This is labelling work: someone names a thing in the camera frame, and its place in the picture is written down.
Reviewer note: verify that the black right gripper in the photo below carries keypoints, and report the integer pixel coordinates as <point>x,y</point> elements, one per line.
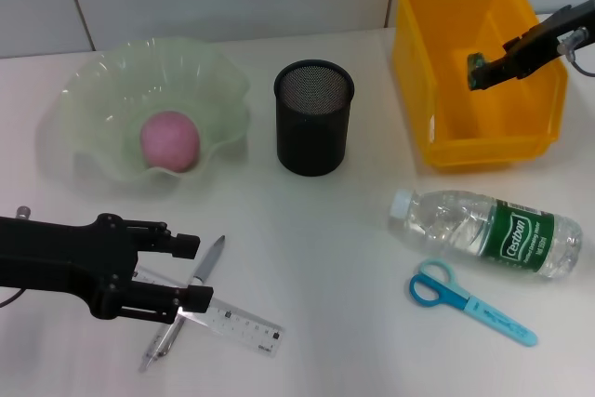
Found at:
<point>562,27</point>

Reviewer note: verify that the pale green wavy fruit plate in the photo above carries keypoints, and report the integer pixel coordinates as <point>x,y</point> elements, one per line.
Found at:
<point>102,90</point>

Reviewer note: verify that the grey pen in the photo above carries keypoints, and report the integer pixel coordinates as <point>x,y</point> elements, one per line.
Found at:
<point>209,262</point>

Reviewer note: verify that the green plastic wrapper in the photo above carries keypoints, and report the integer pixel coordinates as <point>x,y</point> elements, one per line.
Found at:
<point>475,64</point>

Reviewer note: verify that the clear water bottle green label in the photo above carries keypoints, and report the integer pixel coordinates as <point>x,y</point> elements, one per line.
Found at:
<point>525,239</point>

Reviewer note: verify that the pink peach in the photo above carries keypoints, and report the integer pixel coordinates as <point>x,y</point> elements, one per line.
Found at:
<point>169,141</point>

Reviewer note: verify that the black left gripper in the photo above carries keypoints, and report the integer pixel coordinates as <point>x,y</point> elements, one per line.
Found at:
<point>56,257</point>

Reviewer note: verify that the transparent plastic ruler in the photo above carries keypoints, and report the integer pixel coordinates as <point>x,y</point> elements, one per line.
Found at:
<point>241,322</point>

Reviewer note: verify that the blue safety scissors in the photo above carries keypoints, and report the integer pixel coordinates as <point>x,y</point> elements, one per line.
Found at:
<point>465,299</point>

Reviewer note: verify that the black mesh pen cup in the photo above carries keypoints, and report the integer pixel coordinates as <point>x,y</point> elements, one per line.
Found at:
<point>311,132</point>

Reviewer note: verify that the yellow plastic storage bin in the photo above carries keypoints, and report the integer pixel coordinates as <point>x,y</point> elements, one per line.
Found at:
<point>465,20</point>

